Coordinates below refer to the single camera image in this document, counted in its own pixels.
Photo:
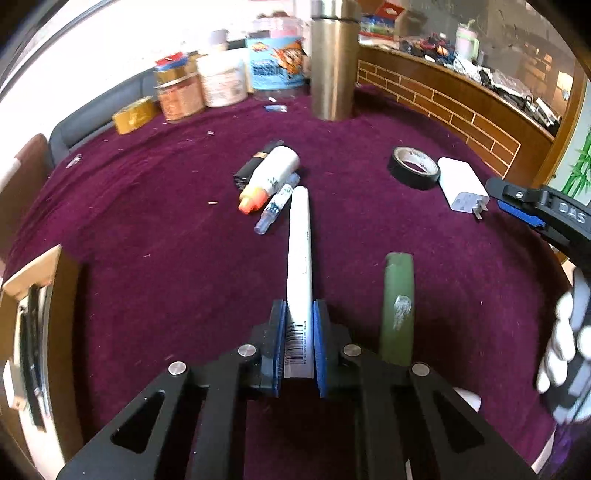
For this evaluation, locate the white plastic tube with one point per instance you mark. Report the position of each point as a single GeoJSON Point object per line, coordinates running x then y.
{"type": "Point", "coordinates": [468, 398]}

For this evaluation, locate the person's right hand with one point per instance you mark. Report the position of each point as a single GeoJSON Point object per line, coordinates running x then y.
{"type": "Point", "coordinates": [563, 332]}

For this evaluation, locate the red black tool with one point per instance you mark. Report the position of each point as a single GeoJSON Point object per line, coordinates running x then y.
{"type": "Point", "coordinates": [431, 44]}

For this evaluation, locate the black tape roll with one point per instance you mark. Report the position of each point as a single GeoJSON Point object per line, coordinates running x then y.
{"type": "Point", "coordinates": [406, 177]}

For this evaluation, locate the wooden brick pattern counter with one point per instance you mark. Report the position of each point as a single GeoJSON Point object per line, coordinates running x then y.
{"type": "Point", "coordinates": [461, 115]}

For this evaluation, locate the yellow tape roll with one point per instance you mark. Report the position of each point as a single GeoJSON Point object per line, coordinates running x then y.
{"type": "Point", "coordinates": [134, 115]}

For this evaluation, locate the metal thermos flask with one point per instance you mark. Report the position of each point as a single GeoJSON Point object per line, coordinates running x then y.
{"type": "Point", "coordinates": [334, 69]}

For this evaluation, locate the white glue bottle orange cap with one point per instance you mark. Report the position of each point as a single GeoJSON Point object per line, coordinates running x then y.
{"type": "Point", "coordinates": [277, 170]}

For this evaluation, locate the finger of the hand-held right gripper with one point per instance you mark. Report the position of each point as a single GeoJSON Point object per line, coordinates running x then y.
{"type": "Point", "coordinates": [517, 196]}

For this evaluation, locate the black gold tube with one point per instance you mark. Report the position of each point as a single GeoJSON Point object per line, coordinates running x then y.
{"type": "Point", "coordinates": [247, 173]}

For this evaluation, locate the clear syringe blue tip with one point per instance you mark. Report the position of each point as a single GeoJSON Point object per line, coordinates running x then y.
{"type": "Point", "coordinates": [277, 203]}

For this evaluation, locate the silver foil bag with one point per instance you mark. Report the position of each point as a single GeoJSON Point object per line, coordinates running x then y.
{"type": "Point", "coordinates": [501, 79]}

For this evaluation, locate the white marker pen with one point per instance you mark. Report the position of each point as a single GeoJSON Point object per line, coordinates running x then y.
{"type": "Point", "coordinates": [299, 258]}

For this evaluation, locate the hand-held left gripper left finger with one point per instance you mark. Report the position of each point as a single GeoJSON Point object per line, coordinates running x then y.
{"type": "Point", "coordinates": [276, 350]}

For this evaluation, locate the black marker pen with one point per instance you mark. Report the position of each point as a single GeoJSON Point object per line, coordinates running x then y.
{"type": "Point", "coordinates": [34, 369]}

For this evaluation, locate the white plug charger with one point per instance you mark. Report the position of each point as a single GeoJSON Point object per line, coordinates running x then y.
{"type": "Point", "coordinates": [459, 182]}

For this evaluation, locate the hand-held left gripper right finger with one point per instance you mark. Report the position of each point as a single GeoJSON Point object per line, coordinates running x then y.
{"type": "Point", "coordinates": [322, 350]}

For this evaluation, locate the metal nail clipper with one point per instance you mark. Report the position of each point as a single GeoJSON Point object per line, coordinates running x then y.
{"type": "Point", "coordinates": [74, 160]}

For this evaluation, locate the small blue item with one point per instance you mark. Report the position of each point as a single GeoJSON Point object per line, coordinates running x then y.
{"type": "Point", "coordinates": [275, 109]}

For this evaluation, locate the colourful cardboard box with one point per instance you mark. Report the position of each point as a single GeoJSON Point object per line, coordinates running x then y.
{"type": "Point", "coordinates": [378, 23]}

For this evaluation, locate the clear jar blue label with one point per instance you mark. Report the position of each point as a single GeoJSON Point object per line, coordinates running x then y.
{"type": "Point", "coordinates": [277, 64]}

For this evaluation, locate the bamboo painted panel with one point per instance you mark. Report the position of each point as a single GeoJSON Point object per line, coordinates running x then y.
{"type": "Point", "coordinates": [579, 166]}

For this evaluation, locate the red blue small packet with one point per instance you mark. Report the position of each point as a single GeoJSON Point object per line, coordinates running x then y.
{"type": "Point", "coordinates": [171, 61]}

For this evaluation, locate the jar with orange label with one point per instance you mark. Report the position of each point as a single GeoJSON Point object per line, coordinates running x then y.
{"type": "Point", "coordinates": [180, 99]}

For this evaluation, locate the white plastic jar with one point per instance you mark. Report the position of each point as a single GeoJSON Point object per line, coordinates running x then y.
{"type": "Point", "coordinates": [221, 83]}

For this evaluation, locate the black leather sofa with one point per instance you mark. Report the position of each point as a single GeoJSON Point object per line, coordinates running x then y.
{"type": "Point", "coordinates": [78, 129]}

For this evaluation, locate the brown armchair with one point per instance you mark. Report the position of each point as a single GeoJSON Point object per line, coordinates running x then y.
{"type": "Point", "coordinates": [27, 161]}

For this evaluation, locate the green stick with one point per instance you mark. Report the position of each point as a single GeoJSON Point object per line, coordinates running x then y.
{"type": "Point", "coordinates": [397, 286]}

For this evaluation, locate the white green cup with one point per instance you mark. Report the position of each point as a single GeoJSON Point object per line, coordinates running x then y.
{"type": "Point", "coordinates": [467, 41]}

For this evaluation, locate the purple tablecloth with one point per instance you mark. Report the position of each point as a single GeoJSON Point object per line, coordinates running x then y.
{"type": "Point", "coordinates": [161, 230]}

